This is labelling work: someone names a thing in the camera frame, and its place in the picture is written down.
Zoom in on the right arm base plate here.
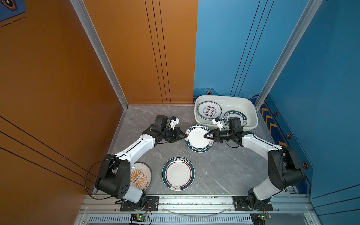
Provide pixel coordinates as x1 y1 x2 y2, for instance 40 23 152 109
232 196 273 212

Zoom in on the right circuit board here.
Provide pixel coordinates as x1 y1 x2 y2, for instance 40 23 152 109
257 211 272 224

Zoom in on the large green red plate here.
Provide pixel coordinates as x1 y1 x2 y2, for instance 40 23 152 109
162 157 196 191

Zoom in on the left circuit board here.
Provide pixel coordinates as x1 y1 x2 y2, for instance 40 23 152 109
129 214 150 225

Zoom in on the aluminium front rail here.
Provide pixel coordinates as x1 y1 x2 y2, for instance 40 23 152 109
75 193 321 225

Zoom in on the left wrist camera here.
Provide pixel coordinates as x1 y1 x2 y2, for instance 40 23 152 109
154 114 180 129

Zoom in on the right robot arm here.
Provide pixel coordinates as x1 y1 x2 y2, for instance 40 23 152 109
203 128 306 211

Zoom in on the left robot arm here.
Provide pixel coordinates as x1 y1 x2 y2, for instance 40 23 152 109
95 126 188 209

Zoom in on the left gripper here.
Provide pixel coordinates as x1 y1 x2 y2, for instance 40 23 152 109
161 127 188 143

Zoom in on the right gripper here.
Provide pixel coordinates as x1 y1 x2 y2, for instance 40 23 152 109
204 129 234 143

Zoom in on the circuit board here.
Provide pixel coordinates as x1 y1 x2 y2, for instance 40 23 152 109
257 211 272 224
129 214 150 225

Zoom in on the green lettered plate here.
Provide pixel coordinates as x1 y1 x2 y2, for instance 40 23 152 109
224 110 248 127
185 124 214 153

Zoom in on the coin pattern plate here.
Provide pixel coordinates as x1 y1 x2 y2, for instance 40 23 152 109
197 101 222 121

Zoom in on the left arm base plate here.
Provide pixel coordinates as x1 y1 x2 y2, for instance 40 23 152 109
120 196 159 212

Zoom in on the orange sunburst plate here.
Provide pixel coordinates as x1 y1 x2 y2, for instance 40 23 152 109
130 162 152 191

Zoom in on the white plastic bin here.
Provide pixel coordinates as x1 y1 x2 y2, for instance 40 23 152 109
195 95 258 131

